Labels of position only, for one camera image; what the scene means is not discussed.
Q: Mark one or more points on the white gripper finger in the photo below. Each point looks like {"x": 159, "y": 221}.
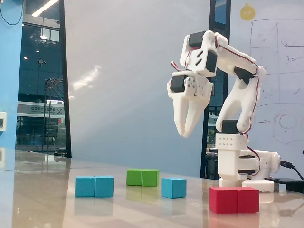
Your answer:
{"x": 197, "y": 109}
{"x": 180, "y": 111}

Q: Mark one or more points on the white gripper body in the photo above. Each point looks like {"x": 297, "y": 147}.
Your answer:
{"x": 187, "y": 91}

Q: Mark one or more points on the small blue cube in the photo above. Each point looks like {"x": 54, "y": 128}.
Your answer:
{"x": 173, "y": 187}

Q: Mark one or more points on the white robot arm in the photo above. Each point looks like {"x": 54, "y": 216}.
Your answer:
{"x": 237, "y": 57}

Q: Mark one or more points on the long green block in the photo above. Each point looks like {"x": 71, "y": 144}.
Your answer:
{"x": 142, "y": 178}

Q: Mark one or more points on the long red block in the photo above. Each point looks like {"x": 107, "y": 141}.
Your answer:
{"x": 232, "y": 200}

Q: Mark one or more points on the long blue block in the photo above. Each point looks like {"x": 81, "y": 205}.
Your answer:
{"x": 95, "y": 186}

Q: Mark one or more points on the yellow round sticker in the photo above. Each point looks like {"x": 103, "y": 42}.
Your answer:
{"x": 247, "y": 13}

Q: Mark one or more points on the flat black box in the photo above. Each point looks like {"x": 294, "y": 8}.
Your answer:
{"x": 292, "y": 184}

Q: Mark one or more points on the wide black frame post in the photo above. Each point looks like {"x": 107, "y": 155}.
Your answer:
{"x": 204, "y": 147}

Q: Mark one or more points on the slim black frame post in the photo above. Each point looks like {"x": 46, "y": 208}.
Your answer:
{"x": 65, "y": 95}

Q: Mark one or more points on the white wall socket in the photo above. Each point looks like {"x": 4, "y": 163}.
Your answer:
{"x": 2, "y": 121}

